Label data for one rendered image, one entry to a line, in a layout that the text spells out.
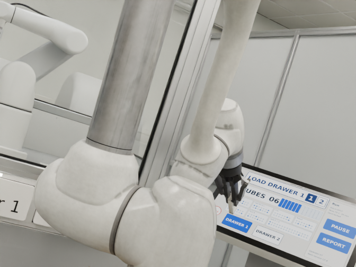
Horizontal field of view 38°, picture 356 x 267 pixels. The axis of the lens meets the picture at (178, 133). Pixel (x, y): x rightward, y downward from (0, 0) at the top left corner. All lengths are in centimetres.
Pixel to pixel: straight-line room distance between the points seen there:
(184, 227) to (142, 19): 41
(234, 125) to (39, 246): 76
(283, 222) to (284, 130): 134
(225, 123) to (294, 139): 161
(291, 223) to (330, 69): 136
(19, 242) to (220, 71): 89
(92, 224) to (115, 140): 18
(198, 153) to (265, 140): 187
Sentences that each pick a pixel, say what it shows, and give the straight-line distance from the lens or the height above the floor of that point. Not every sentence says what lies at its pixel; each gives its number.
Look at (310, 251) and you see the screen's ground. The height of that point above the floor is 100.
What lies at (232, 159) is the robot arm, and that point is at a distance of 147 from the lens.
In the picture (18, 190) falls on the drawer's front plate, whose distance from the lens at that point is 168.
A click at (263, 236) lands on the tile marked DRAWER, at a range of 172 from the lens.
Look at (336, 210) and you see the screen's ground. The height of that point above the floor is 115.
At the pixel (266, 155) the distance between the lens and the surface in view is 309.
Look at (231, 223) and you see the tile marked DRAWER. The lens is 176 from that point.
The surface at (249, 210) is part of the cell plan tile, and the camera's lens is 179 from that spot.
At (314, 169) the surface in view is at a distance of 279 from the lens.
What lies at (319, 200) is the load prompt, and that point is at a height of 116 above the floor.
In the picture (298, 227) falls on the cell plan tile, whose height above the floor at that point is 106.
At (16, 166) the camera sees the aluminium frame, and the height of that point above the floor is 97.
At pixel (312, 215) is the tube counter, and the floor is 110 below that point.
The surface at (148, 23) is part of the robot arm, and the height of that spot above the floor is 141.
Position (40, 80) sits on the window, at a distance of 169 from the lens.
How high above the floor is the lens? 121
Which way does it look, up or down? 1 degrees up
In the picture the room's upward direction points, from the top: 18 degrees clockwise
